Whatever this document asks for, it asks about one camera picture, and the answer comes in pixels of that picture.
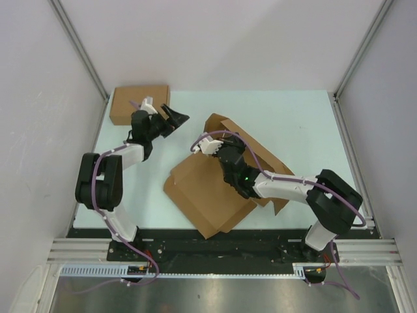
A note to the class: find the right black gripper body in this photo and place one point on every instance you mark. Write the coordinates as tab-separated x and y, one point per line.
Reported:
240	149

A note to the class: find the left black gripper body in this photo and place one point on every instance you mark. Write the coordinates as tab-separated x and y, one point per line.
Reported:
158	126

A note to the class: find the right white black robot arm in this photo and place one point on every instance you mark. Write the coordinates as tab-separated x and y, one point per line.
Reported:
334	203

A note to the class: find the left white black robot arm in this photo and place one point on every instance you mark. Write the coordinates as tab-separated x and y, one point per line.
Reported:
100	179

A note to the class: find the closed brown cardboard box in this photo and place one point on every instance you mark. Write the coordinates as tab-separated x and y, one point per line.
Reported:
126	100

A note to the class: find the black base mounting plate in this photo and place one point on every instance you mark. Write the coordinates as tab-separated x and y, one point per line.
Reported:
282	246

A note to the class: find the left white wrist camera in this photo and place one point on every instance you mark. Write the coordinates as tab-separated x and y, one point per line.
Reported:
147	106

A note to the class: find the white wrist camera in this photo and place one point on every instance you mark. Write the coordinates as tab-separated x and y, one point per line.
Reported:
206	145
147	106

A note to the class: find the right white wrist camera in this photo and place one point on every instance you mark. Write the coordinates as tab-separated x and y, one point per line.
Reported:
206	145

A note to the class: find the white slotted cable duct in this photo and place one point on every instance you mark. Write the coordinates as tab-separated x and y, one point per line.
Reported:
277	271

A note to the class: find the left aluminium frame post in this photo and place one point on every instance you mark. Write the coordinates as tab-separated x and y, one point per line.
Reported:
76	42

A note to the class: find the aluminium frame post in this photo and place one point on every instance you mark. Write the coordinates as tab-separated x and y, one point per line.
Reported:
363	47
76	42

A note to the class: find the front aluminium extrusion rail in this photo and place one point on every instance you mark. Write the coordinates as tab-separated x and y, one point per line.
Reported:
353	252

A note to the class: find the right aluminium frame post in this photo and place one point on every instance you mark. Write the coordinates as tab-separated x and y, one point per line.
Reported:
363	47

